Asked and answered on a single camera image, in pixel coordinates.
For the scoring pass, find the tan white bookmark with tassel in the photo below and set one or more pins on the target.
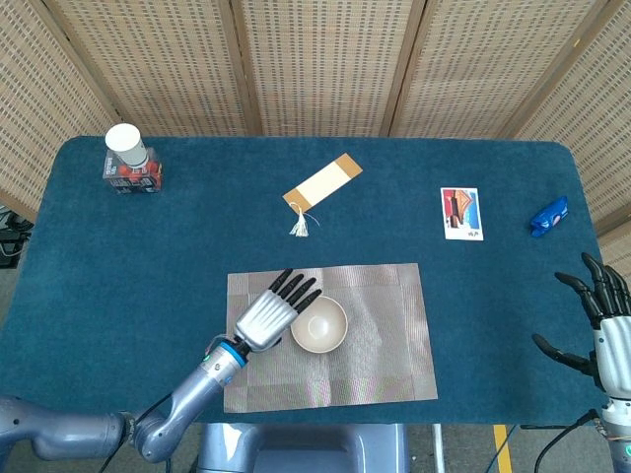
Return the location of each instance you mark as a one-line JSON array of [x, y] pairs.
[[323, 184]]

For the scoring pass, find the woven bamboo folding screen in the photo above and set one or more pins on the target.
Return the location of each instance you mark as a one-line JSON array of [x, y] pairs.
[[320, 64]]

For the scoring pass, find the beige woven placemat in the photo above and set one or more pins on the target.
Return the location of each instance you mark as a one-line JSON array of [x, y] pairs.
[[384, 345]]

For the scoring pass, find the metal table leg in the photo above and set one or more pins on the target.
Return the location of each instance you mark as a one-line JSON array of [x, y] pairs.
[[438, 448]]

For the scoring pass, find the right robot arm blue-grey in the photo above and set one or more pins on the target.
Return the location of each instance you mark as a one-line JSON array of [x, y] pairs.
[[621, 438]]

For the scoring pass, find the colourful picture postcard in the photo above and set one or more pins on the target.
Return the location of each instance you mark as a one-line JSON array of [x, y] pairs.
[[461, 214]]

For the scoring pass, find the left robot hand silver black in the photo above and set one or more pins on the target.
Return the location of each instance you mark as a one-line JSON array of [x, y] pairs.
[[263, 320]]

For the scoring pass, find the blue snack packet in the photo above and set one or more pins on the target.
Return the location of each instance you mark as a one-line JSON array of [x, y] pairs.
[[548, 217]]

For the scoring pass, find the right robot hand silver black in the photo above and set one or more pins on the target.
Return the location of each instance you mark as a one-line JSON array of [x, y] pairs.
[[616, 350]]

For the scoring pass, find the blue-grey robot torso base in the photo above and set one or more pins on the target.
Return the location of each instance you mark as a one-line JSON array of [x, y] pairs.
[[305, 448]]

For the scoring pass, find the black equipment beside table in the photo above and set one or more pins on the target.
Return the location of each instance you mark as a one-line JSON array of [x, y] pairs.
[[10, 241]]

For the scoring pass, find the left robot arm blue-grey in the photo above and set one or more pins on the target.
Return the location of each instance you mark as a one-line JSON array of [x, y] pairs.
[[197, 389]]

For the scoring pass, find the beige round bowl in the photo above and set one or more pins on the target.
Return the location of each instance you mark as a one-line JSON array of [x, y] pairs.
[[320, 327]]

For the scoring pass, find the white paper cup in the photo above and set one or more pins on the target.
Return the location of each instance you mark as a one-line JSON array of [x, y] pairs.
[[123, 140]]

